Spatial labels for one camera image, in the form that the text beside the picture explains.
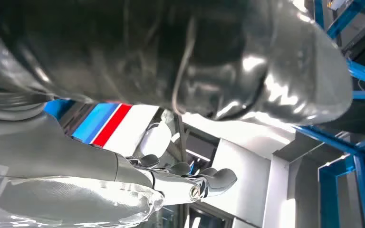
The white car side mirror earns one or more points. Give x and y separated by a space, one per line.
155 140

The white car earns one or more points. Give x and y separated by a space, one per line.
242 176

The blue red striped panel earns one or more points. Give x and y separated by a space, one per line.
113 126

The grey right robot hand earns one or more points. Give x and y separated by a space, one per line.
59 151

